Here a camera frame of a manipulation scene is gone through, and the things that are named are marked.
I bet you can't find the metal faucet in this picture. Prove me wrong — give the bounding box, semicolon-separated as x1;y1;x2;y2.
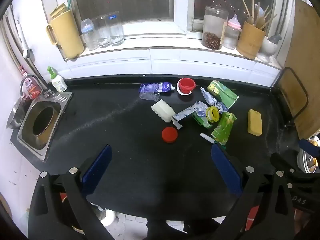
20;74;57;99

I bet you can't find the yellow plastic pitcher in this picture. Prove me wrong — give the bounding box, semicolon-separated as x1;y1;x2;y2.
46;3;85;60

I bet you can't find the red toy bucket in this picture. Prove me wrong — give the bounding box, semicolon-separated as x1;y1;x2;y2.
176;77;196;96

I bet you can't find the white ribbed plastic piece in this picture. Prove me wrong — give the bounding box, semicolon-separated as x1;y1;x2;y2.
151;99;175;123

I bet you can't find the bundle of wooden chopsticks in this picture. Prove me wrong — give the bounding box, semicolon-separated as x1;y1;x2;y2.
237;0;278;30

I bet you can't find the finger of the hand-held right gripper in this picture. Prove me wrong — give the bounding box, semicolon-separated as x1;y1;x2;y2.
299;139;320;155
270;152;320;181

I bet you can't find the green cap soap bottle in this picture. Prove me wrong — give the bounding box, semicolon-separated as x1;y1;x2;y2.
47;66;68;92

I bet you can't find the blue white wrapper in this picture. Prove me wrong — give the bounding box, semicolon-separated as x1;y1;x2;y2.
171;101;208;130
200;87;228;113

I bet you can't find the green drink pouch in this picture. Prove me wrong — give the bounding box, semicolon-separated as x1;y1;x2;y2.
211;112;237;145

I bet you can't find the glass jar with beans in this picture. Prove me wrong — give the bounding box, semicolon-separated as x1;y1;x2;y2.
202;5;229;50

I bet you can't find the white green stick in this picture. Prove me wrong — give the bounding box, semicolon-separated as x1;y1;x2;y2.
200;133;218;145

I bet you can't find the wooden cutting board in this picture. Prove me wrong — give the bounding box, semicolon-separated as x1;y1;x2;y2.
279;0;320;140

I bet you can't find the yellow sponge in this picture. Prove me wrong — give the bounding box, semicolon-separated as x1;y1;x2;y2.
247;109;263;136

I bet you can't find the white ceramic jar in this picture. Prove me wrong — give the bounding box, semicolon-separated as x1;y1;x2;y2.
257;34;282;63

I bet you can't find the stainless steel sink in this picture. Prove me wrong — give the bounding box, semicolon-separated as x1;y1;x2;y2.
10;92;73;162

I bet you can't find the crushed blue plastic bottle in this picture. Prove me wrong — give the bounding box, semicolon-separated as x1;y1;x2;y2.
139;81;175;102

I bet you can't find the yellow tape spool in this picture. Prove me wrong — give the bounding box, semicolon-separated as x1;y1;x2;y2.
205;106;220;123

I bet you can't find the window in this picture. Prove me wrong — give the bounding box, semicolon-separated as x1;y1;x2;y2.
64;0;290;40

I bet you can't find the black wire rack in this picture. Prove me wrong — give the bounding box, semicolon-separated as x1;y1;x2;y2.
272;67;309;128

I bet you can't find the green snack packet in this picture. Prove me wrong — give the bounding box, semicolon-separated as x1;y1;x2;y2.
206;79;240;110

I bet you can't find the red printed package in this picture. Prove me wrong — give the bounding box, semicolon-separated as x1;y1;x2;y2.
22;77;42;99

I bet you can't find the pink cap baby bottle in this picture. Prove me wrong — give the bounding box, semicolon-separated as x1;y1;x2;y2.
222;14;242;50

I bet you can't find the white round pot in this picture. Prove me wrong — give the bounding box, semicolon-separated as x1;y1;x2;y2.
297;135;320;173

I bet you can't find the red round lid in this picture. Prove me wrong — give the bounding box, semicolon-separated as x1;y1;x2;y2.
161;127;178;144

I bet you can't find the red box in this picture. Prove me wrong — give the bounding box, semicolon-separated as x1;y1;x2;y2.
244;202;260;232

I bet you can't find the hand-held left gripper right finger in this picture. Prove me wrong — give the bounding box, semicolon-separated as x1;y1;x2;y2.
211;144;295;240

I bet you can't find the white plastic pipe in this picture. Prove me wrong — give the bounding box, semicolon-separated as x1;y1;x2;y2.
92;202;117;227

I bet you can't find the clear drinking glass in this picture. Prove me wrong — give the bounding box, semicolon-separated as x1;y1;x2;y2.
105;11;125;44
92;16;110;47

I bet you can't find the blue cap baby bottle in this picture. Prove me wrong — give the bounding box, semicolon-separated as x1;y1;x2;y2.
80;19;99;51

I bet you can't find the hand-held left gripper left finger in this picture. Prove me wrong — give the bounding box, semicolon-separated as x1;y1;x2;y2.
28;144;118;240

